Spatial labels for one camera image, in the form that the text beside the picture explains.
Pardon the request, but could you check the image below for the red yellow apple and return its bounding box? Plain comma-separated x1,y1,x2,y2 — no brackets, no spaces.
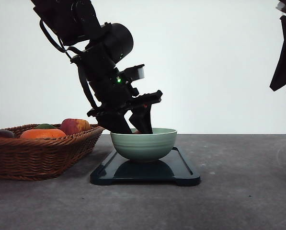
61,118,91,135

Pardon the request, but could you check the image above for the green ceramic bowl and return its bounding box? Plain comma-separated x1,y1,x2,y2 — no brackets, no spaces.
110,128,177,161

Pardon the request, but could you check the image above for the orange tangerine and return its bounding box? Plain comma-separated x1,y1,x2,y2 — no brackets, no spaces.
20,129,66,138

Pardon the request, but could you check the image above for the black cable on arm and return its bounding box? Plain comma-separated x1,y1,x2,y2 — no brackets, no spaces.
39,20,99,109

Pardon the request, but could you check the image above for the dark purple fruit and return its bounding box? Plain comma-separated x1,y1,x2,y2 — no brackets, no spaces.
0,129,14,138

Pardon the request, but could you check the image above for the brown wicker basket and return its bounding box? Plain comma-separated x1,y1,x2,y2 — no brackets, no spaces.
0,124,105,181

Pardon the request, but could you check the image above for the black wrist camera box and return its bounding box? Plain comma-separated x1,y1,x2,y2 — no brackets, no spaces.
119,64,145,83

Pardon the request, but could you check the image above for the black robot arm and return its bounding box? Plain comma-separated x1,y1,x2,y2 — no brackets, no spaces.
31,0,163,134

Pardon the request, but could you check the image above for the dark rectangular tray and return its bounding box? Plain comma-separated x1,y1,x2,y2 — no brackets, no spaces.
90,147,201,186

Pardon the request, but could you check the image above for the dark green fruit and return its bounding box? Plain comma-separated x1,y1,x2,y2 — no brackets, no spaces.
35,124,56,129

